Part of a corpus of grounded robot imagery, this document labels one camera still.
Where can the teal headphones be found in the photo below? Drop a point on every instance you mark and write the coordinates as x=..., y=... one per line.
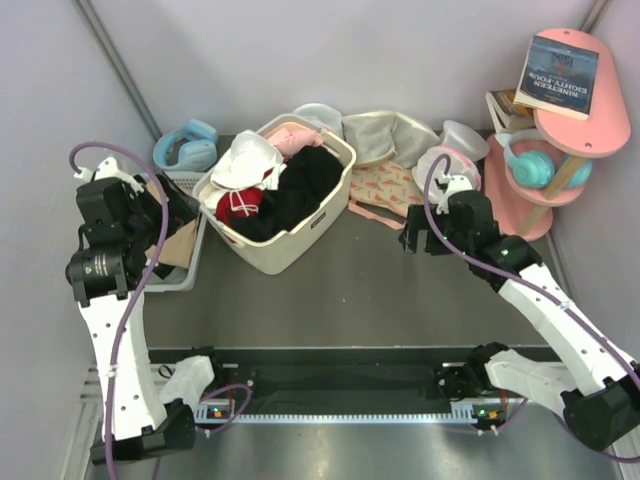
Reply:
x=532, y=168

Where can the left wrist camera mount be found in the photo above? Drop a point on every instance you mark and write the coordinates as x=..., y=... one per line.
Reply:
x=108, y=168

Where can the light blue headphones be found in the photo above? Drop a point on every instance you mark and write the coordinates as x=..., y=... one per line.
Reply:
x=191, y=148

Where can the white cylindrical mesh bag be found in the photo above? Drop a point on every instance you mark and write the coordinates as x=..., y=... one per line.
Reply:
x=464, y=140

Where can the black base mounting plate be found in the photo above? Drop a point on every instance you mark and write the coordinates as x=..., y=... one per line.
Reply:
x=338, y=381

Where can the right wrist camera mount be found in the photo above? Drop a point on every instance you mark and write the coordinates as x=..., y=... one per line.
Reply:
x=450, y=185

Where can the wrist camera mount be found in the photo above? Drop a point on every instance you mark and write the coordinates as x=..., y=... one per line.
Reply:
x=108, y=168
x=450, y=185

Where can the grey mesh laundry bag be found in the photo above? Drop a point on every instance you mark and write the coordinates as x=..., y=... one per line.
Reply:
x=381, y=136

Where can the grey plastic tray basket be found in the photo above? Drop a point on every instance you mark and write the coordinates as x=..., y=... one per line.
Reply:
x=179, y=279

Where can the grey slotted cable duct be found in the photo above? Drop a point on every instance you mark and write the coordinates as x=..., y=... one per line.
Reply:
x=460, y=413

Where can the black garment in basket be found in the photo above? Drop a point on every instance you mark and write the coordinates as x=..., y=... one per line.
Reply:
x=309, y=178

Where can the red garment in basket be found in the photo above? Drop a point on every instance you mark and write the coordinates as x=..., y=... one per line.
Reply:
x=238, y=203

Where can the beige folded garment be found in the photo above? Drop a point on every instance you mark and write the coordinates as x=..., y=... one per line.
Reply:
x=177, y=249

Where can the pink garment in basket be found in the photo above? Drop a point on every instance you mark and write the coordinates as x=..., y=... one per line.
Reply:
x=289, y=142

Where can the white garment in basket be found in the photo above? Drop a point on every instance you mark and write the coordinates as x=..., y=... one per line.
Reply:
x=251, y=161

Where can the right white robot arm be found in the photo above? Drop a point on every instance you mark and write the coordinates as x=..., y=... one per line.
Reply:
x=595, y=391

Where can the white pink-trimmed mesh laundry bag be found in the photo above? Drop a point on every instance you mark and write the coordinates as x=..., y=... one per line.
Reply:
x=459, y=165

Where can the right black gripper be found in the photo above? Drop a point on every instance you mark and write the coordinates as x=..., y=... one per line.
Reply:
x=416, y=220

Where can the patterned flat laundry bag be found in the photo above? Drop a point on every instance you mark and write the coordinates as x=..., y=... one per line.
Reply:
x=388, y=186

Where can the pink tiered side shelf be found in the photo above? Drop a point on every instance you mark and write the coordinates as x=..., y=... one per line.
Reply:
x=569, y=142

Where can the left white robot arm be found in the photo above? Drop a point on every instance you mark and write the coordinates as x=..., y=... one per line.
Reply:
x=141, y=421

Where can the blue paperback book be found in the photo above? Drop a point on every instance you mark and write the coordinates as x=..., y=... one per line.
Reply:
x=558, y=78

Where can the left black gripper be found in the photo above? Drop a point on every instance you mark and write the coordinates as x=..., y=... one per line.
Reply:
x=183, y=207

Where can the white mesh bag behind basket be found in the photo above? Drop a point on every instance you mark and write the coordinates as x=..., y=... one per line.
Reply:
x=322, y=115

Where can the stacked books on shelf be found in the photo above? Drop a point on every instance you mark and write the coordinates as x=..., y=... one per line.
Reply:
x=507, y=117

